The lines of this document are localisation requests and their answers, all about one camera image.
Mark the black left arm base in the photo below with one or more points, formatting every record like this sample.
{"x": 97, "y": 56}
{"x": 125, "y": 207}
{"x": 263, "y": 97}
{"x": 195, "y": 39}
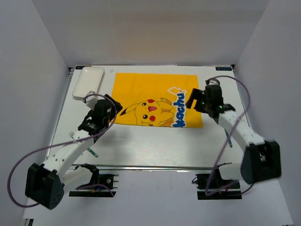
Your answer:
{"x": 103, "y": 184}

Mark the white rectangular plate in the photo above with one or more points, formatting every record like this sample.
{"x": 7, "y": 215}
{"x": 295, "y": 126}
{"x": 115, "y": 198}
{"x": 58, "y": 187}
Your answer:
{"x": 89, "y": 80}

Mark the aluminium table frame rail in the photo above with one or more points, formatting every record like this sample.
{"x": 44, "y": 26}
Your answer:
{"x": 166, "y": 148}

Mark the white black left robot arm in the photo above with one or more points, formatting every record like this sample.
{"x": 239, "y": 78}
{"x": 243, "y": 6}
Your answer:
{"x": 48, "y": 182}

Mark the knife with teal handle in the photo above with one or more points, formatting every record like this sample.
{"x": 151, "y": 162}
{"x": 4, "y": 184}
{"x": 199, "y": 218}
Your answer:
{"x": 228, "y": 139}

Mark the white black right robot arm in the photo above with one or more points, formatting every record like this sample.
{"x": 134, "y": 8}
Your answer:
{"x": 261, "y": 160}

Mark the teal handled cutlery piece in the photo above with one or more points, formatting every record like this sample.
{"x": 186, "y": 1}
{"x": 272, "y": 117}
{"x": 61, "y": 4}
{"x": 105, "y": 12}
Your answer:
{"x": 92, "y": 152}

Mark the yellow Pikachu cloth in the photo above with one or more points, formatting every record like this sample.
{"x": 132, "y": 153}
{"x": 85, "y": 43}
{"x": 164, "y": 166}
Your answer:
{"x": 156, "y": 100}

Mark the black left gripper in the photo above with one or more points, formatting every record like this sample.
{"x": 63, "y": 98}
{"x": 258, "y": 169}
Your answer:
{"x": 119, "y": 107}

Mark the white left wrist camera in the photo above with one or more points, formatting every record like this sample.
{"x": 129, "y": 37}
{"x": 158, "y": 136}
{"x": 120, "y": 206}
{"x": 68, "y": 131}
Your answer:
{"x": 90, "y": 100}

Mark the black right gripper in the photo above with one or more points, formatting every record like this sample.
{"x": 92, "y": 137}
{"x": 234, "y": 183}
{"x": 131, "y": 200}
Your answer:
{"x": 196, "y": 94}

